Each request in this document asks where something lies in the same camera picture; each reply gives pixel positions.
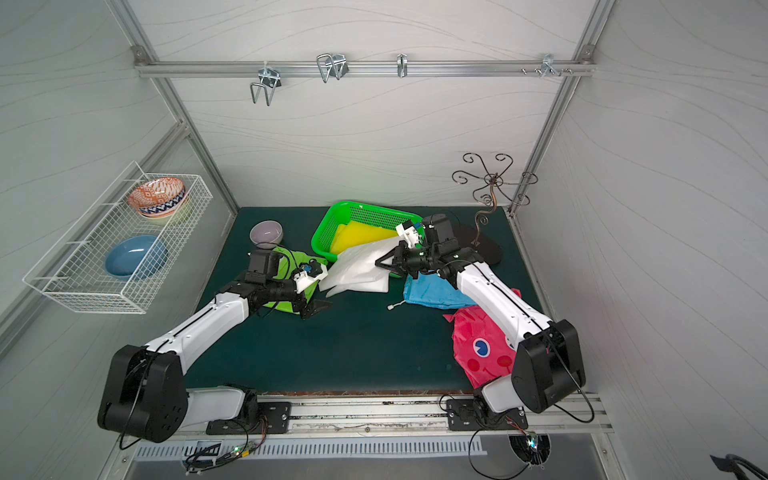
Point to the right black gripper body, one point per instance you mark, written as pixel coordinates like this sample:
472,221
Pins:
405,259

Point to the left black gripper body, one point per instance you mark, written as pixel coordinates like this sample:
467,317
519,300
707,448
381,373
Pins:
303,297

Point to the white raincoat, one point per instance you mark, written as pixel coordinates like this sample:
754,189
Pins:
355,269

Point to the yellow raincoat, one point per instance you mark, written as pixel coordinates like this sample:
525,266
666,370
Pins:
355,233

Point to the green plastic basket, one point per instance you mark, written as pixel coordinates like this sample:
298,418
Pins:
346,211

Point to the pink bunny raincoat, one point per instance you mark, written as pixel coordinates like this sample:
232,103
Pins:
480,347

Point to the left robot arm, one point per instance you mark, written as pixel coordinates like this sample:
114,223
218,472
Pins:
146,395

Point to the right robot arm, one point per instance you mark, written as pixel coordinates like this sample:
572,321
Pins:
548,364

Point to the blue folded raincoat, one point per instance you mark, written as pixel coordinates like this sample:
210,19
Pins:
435,292

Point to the green frog raincoat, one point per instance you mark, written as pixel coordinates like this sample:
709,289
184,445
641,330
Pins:
288,261

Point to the dark metal jewelry stand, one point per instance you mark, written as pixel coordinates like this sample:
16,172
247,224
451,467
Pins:
488,195

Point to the small purple bowl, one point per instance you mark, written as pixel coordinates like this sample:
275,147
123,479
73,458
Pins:
267,234

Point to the blue bowl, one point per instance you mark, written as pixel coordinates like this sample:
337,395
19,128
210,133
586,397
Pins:
136,258

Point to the orange patterned bowl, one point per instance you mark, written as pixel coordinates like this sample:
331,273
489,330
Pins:
158,197

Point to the small metal hook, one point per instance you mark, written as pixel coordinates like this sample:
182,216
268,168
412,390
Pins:
402,65

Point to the metal loop hook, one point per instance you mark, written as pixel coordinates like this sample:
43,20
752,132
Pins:
332,65

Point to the metal double hook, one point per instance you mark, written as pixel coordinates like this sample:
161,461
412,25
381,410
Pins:
268,81

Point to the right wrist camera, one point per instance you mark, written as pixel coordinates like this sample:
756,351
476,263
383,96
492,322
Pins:
408,232

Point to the aluminium front rail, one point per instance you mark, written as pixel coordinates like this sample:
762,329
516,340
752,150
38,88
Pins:
417,415

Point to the aluminium rail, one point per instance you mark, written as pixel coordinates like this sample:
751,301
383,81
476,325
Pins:
357,69
417,415

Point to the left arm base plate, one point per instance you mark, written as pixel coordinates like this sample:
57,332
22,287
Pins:
270,417

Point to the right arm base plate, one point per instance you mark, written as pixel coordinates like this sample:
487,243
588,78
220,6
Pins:
472,414

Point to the white wire wall basket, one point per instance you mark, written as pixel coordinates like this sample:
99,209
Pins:
72,274

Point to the metal bracket hook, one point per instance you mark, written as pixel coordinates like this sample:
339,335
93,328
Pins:
547,68

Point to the aluminium top rail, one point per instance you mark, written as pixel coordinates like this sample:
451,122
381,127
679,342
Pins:
357,69

